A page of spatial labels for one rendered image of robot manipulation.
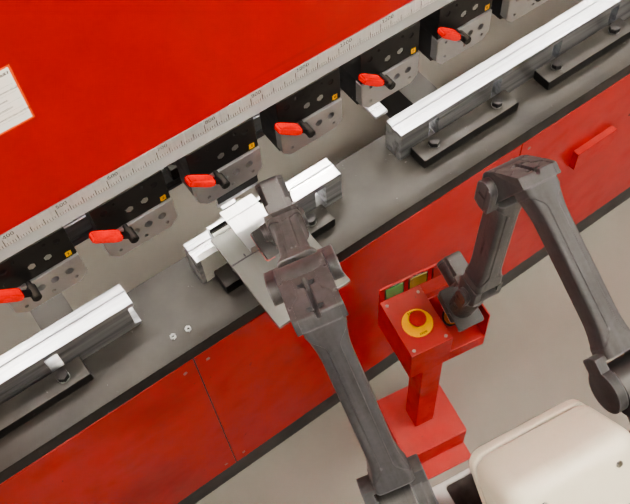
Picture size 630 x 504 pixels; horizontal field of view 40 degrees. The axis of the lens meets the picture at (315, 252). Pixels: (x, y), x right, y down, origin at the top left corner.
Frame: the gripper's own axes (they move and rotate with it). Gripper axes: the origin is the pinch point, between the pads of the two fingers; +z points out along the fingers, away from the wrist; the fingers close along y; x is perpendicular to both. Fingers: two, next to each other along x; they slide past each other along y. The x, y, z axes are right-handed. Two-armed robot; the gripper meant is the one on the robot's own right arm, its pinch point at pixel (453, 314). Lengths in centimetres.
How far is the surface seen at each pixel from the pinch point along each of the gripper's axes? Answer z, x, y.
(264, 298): -23, 41, 17
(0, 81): -86, 69, 47
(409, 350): -6.3, 14.9, -3.8
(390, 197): -6.4, 2.0, 30.6
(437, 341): -6.6, 8.2, -4.7
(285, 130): -47, 27, 40
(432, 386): 32.4, 4.6, -11.5
